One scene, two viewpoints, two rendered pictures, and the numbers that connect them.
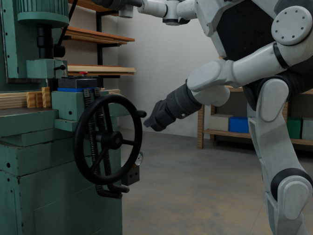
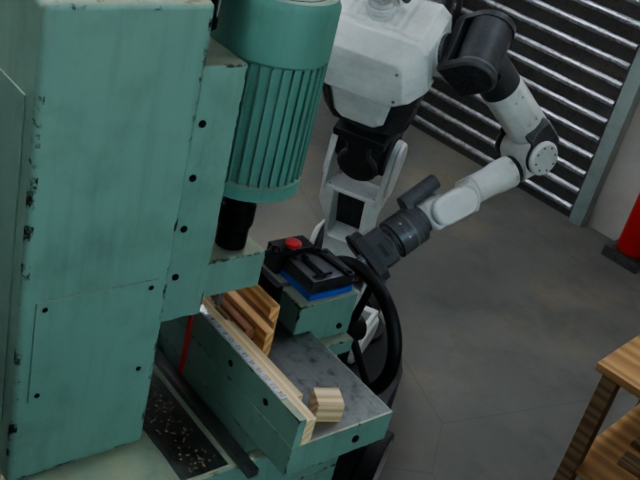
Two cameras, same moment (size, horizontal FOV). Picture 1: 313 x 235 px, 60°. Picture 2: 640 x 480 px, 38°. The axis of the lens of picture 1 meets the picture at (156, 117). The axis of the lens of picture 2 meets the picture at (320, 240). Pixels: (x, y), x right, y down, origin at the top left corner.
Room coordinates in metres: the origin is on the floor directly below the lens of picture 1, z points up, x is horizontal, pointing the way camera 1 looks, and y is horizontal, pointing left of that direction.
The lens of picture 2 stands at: (0.71, 1.69, 1.87)
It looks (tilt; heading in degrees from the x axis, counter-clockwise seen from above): 29 degrees down; 279
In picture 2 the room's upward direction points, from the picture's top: 15 degrees clockwise
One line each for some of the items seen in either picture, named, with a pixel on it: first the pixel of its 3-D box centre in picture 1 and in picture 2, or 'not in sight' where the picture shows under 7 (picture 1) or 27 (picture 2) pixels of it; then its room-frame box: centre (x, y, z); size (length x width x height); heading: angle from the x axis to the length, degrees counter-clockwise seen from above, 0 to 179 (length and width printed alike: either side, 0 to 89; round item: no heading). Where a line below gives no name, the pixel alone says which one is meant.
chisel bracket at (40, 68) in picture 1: (44, 71); (214, 268); (1.06, 0.43, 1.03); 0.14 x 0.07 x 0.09; 53
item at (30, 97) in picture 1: (59, 97); (228, 304); (1.04, 0.37, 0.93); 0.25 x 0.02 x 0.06; 143
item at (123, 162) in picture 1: (124, 171); not in sight; (1.17, 0.15, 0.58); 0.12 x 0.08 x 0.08; 53
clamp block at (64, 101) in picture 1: (80, 103); (302, 298); (0.93, 0.26, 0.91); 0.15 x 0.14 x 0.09; 143
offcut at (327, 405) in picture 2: not in sight; (326, 404); (0.81, 0.53, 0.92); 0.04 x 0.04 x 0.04; 29
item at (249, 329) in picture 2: not in sight; (217, 307); (1.05, 0.39, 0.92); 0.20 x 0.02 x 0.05; 143
